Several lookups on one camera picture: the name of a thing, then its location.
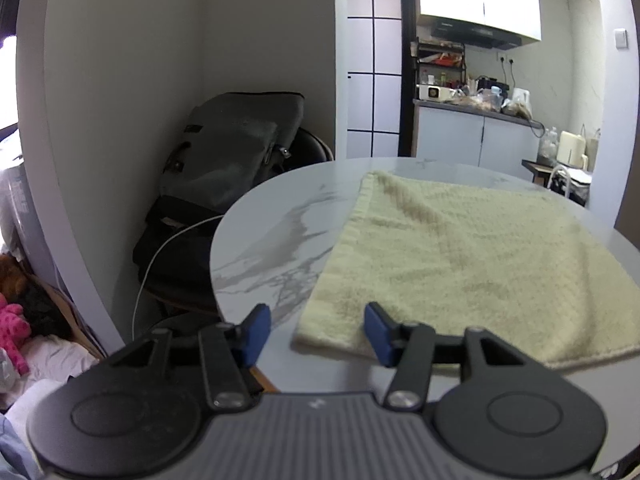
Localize black range hood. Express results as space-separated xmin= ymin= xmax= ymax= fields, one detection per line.
xmin=429 ymin=17 xmax=524 ymax=52

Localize black-framed glass door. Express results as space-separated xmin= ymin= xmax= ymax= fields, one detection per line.
xmin=346 ymin=0 xmax=417 ymax=161

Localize white rice cooker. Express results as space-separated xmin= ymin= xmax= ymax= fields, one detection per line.
xmin=419 ymin=85 xmax=457 ymax=102

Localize white base cabinet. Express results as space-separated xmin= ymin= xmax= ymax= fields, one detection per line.
xmin=412 ymin=99 xmax=545 ymax=168

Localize clear food bags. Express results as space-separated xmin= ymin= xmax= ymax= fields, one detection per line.
xmin=457 ymin=87 xmax=533 ymax=120

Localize pale yellow towel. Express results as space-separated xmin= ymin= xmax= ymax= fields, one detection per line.
xmin=291 ymin=170 xmax=640 ymax=372

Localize grey backpack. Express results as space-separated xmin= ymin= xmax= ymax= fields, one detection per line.
xmin=159 ymin=92 xmax=305 ymax=212

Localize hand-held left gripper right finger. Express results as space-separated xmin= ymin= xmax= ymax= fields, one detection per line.
xmin=364 ymin=302 xmax=538 ymax=409

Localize pink plush toy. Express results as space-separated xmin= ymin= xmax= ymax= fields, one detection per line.
xmin=0 ymin=292 xmax=32 ymax=376

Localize white bedding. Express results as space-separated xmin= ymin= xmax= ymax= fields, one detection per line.
xmin=0 ymin=334 xmax=101 ymax=413

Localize black kitchen rack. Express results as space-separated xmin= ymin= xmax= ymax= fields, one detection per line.
xmin=416 ymin=37 xmax=468 ymax=101

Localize black chair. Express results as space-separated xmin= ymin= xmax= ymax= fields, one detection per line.
xmin=131 ymin=127 xmax=335 ymax=313

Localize white cable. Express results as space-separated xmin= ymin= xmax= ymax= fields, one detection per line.
xmin=131 ymin=214 xmax=227 ymax=342

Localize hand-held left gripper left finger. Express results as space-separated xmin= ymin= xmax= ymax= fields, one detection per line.
xmin=107 ymin=304 xmax=272 ymax=412

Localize cream countertop appliance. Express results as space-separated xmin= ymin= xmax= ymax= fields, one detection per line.
xmin=557 ymin=130 xmax=589 ymax=169

